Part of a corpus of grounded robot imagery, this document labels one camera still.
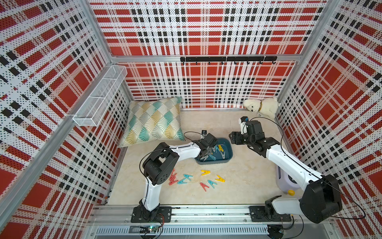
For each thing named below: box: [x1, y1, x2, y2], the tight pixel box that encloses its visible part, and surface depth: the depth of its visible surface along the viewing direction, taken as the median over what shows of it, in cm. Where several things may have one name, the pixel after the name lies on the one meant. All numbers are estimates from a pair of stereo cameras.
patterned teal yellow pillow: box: [119, 96, 186, 148], surface depth 95 cm
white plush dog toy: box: [242, 97, 279, 119], surface depth 117 cm
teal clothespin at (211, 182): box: [207, 179, 218, 189], surface depth 86 cm
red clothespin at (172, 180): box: [168, 176, 179, 186], surface depth 87 cm
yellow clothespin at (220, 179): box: [214, 174, 226, 183], surface depth 87 cm
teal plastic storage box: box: [194, 137, 233, 165], surface depth 95 cm
